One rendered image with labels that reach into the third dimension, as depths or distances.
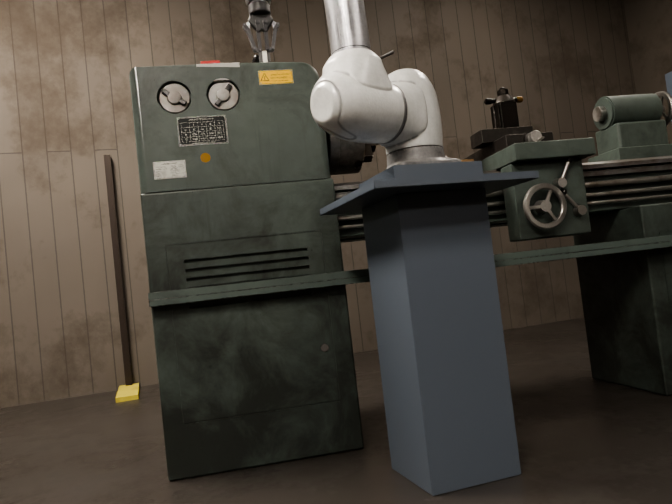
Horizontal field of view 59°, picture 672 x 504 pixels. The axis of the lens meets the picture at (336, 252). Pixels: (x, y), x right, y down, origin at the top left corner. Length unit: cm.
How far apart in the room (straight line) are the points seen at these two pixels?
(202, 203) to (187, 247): 14
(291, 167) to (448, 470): 100
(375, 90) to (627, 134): 138
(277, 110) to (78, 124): 246
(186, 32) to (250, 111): 257
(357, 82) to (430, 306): 56
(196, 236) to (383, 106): 73
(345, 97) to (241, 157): 59
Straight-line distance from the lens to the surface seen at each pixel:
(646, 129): 267
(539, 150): 213
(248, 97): 195
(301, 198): 189
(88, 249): 410
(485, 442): 158
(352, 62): 147
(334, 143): 207
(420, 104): 158
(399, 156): 157
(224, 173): 189
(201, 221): 187
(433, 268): 148
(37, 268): 412
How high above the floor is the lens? 54
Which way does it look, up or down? 3 degrees up
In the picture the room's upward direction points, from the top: 6 degrees counter-clockwise
